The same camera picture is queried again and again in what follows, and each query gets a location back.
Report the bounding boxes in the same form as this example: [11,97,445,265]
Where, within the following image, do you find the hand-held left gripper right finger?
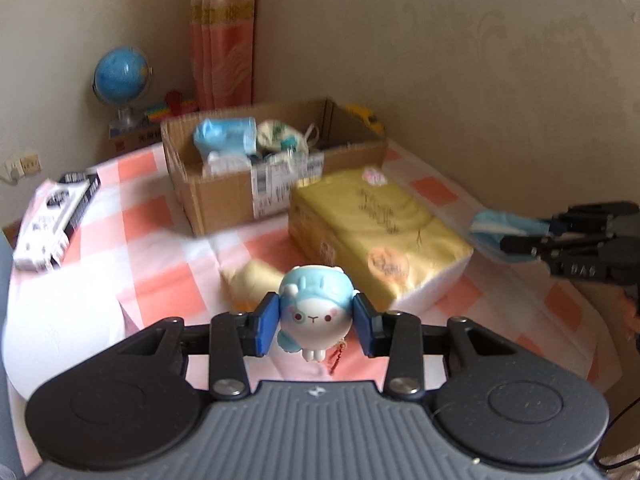
[352,292,522,402]

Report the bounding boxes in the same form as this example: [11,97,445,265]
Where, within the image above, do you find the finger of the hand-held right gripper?
[545,202,640,237]
[499,234,607,262]

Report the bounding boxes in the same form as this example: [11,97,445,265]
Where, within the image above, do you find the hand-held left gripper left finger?
[112,292,280,402]

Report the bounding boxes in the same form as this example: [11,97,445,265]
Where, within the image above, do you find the white and blue plush sheep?
[276,264,356,377]

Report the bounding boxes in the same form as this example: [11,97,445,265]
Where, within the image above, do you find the blue face mask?
[468,209,557,242]

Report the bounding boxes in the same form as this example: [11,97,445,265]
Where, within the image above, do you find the cardboard box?
[159,97,390,237]

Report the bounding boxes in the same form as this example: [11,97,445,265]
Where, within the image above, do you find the white pouch with green print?
[255,118,307,154]

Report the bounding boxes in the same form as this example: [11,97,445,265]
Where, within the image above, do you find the blue face mask packet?
[193,116,259,156]

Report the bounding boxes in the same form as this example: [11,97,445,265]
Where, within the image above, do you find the yellow tissue pack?
[287,167,475,317]

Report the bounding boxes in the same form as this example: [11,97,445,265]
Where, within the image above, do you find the pink checkered bed sheet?
[0,137,627,477]

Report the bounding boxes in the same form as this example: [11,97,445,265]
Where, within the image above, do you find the white packet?
[202,151,254,177]

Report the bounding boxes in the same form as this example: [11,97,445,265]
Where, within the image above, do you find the beige headboard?
[252,0,640,311]

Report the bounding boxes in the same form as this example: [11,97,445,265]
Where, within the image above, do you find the yellow toy car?
[344,104,386,135]

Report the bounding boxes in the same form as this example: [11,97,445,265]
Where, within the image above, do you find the black and white carton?
[12,172,103,272]

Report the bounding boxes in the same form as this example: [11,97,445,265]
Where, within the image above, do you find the rainbow coloured toy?
[144,99,201,121]

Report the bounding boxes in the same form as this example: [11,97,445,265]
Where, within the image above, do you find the grey-blue printed quilt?
[0,234,26,480]

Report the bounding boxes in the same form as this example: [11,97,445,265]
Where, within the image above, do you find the blue globe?
[92,45,153,131]

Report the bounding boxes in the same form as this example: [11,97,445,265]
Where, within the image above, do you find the pink patterned curtain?
[189,0,259,111]

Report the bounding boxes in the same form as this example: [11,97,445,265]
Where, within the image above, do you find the black cable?
[597,394,640,473]

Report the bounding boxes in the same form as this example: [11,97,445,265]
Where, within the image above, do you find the wall socket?
[2,152,41,181]

